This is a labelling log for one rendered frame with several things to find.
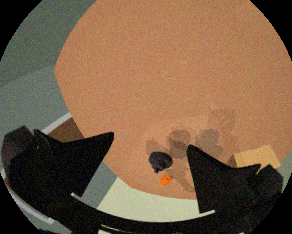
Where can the orange knob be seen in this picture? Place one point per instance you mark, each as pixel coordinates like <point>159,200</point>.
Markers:
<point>166,180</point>

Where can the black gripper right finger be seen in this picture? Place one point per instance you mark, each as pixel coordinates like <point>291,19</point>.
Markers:
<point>213,180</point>

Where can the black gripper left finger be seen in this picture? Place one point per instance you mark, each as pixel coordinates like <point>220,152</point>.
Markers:
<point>77,160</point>

